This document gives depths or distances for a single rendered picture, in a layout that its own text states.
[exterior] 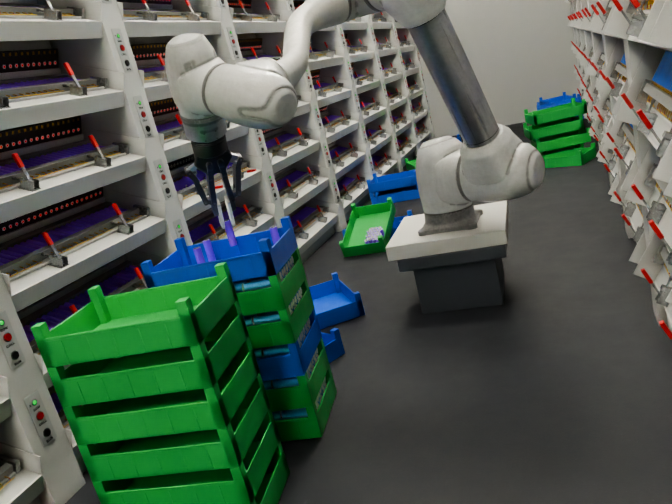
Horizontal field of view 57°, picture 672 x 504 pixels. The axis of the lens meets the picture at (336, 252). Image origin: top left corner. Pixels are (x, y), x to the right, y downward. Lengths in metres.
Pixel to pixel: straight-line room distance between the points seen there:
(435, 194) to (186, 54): 0.93
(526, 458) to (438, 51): 0.95
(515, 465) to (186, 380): 0.63
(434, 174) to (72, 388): 1.16
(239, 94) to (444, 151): 0.86
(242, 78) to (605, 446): 0.95
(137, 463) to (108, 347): 0.23
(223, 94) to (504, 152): 0.84
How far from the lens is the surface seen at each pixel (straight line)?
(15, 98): 1.76
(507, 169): 1.76
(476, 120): 1.71
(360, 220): 2.97
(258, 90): 1.16
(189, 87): 1.27
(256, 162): 2.56
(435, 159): 1.88
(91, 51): 2.00
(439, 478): 1.28
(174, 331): 1.07
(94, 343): 1.16
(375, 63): 4.52
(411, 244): 1.88
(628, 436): 1.34
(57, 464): 1.62
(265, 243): 1.31
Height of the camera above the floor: 0.76
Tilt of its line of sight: 15 degrees down
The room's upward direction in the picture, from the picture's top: 14 degrees counter-clockwise
